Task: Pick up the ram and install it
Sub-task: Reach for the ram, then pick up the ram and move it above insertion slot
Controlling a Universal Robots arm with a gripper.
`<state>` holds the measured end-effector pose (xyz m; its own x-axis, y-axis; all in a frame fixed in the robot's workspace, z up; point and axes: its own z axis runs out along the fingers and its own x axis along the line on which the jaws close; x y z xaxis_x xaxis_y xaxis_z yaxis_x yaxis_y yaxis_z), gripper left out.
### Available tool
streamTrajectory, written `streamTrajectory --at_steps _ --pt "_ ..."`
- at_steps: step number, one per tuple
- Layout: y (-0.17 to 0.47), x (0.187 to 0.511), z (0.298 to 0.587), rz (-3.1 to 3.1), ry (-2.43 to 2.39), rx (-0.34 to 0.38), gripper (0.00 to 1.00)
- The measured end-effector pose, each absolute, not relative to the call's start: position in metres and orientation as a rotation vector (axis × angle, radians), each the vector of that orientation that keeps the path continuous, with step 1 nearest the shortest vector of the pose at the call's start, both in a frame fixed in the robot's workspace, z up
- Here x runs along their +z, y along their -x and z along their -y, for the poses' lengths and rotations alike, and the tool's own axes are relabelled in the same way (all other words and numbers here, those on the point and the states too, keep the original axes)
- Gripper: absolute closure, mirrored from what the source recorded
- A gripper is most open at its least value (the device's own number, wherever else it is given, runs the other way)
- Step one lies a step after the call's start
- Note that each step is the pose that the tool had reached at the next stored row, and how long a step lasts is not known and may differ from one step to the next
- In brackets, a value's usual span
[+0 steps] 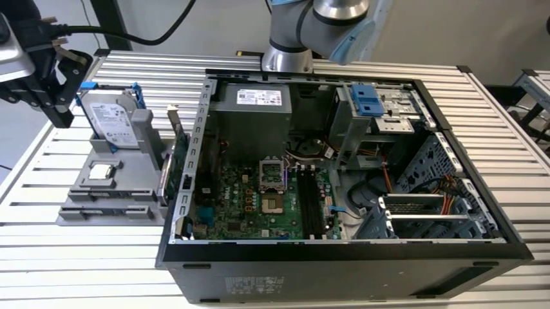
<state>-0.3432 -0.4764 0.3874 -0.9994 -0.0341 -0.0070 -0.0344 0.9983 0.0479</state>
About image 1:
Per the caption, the aluminium side table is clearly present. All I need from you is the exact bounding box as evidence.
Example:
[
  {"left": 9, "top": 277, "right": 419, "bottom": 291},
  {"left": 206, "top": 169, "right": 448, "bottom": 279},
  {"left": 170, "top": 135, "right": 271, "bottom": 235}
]
[{"left": 505, "top": 69, "right": 550, "bottom": 142}]

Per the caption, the orange data wire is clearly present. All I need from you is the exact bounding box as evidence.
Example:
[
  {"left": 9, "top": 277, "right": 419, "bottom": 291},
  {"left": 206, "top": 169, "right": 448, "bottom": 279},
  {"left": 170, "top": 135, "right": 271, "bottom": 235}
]
[{"left": 380, "top": 160, "right": 395, "bottom": 196}]

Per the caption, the green motherboard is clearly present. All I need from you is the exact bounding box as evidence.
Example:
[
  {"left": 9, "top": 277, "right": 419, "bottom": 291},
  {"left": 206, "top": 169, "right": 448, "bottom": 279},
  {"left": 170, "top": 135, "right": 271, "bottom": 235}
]
[{"left": 194, "top": 160, "right": 344, "bottom": 241}]

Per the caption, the power supply wire bundle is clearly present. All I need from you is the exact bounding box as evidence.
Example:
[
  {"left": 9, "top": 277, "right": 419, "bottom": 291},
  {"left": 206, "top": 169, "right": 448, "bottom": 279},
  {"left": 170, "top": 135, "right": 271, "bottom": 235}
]
[{"left": 284, "top": 135, "right": 336, "bottom": 162}]

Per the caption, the silver CPU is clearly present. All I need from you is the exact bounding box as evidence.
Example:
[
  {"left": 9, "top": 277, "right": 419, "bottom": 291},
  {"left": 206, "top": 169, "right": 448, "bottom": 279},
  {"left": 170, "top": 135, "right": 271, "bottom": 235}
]
[{"left": 86, "top": 163, "right": 116, "bottom": 180}]

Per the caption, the hard disk blue carrier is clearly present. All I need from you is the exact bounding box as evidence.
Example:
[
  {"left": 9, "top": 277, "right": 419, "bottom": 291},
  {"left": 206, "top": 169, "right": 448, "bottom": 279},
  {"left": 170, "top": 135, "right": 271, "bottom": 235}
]
[{"left": 70, "top": 82, "right": 146, "bottom": 154}]

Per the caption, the black PC case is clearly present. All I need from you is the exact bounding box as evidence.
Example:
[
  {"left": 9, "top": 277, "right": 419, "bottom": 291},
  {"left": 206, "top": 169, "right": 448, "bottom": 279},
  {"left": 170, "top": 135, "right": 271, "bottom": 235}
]
[{"left": 153, "top": 68, "right": 534, "bottom": 305}]

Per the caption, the red yellow wire bundle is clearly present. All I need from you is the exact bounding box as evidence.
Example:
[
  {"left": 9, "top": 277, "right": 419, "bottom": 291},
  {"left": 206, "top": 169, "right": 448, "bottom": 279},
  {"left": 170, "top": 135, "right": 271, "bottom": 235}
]
[{"left": 440, "top": 174, "right": 464, "bottom": 216}]

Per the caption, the metal hard disk cage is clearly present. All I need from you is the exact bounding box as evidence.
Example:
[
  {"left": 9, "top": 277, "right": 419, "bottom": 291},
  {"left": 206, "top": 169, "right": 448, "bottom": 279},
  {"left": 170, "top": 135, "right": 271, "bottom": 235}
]
[{"left": 356, "top": 131, "right": 499, "bottom": 241}]

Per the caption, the grey parts rack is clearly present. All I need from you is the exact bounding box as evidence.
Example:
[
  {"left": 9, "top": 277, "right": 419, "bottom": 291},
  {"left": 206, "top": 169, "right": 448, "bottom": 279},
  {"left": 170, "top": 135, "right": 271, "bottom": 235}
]
[{"left": 54, "top": 109, "right": 172, "bottom": 227}]

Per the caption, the CPU socket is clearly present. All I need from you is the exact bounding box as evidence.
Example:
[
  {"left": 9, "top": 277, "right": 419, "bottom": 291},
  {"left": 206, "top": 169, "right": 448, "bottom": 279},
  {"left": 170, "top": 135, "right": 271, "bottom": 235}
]
[{"left": 260, "top": 191, "right": 288, "bottom": 215}]

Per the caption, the black vertical post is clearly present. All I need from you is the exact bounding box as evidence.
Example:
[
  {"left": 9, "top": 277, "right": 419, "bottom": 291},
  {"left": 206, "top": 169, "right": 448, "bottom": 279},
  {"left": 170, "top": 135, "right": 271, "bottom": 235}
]
[{"left": 88, "top": 0, "right": 133, "bottom": 55}]

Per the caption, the green graphics card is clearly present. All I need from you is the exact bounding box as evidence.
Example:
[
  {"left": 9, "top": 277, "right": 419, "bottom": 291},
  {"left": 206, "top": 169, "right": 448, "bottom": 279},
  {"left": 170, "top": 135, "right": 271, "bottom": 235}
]
[{"left": 156, "top": 102, "right": 193, "bottom": 207}]

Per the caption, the metal optical drive cage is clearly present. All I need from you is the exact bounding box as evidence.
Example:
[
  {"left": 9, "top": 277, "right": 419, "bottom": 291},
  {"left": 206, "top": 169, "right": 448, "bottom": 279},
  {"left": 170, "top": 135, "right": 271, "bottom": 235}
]
[{"left": 329, "top": 82, "right": 424, "bottom": 168}]

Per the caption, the metal socket cover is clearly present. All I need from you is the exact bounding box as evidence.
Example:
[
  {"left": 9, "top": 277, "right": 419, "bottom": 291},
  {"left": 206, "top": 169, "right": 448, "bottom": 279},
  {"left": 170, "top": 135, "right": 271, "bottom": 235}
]
[{"left": 256, "top": 156, "right": 288, "bottom": 191}]

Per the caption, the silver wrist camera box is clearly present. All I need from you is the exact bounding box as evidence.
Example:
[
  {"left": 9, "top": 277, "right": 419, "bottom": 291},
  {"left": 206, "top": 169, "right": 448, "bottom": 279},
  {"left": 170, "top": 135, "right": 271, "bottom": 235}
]
[{"left": 0, "top": 14, "right": 34, "bottom": 83}]

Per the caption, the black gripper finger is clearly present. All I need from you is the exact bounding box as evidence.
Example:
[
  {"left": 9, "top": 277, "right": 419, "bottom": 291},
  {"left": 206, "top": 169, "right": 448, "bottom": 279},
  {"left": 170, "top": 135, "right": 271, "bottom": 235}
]
[
  {"left": 0, "top": 82, "right": 60, "bottom": 129},
  {"left": 53, "top": 48, "right": 94, "bottom": 129}
]

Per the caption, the blue drive bay latch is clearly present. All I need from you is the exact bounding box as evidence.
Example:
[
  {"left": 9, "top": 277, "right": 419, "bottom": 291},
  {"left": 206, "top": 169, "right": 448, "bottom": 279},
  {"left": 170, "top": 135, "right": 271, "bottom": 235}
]
[{"left": 349, "top": 84, "right": 383, "bottom": 117}]

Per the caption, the grey power supply unit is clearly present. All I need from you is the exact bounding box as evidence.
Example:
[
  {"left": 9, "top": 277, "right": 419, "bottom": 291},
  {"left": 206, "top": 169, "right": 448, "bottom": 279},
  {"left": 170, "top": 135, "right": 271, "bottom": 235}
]
[{"left": 209, "top": 82, "right": 293, "bottom": 165}]

